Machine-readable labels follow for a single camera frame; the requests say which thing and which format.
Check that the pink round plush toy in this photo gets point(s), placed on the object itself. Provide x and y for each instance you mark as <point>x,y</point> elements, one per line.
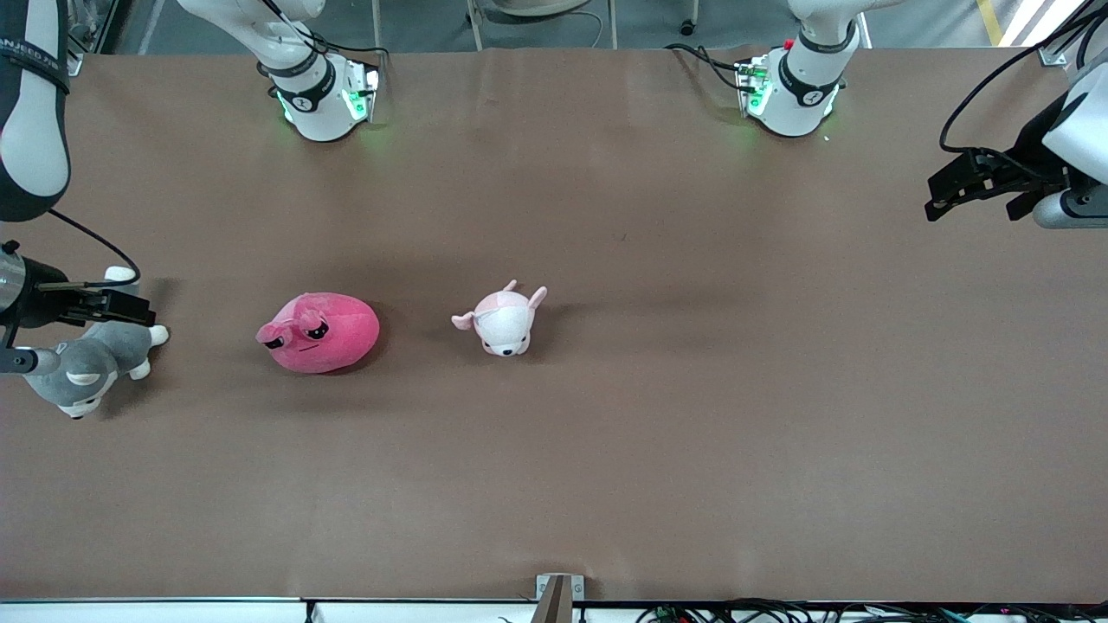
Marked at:
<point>325,333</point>

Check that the aluminium frame profile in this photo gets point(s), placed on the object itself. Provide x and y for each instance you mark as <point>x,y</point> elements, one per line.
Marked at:
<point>76,61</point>
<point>1058,52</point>

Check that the white and pink plush dog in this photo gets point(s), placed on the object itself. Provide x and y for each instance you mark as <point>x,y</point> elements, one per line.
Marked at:
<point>505,324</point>

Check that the metal table edge bracket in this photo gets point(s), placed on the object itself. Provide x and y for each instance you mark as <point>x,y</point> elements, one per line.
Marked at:
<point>558,597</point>

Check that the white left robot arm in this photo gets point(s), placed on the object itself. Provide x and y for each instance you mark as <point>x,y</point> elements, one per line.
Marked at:
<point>792,95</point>

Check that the grey husky plush toy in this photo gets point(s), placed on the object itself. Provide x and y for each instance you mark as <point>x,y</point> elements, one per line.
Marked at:
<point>95,355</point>

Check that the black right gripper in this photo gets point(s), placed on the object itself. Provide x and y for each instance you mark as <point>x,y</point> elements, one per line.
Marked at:
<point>41,298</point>

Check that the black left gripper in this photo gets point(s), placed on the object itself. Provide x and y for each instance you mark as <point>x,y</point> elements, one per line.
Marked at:
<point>1035,141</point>

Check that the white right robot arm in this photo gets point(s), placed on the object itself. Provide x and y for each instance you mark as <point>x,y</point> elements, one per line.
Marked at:
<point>316,99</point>

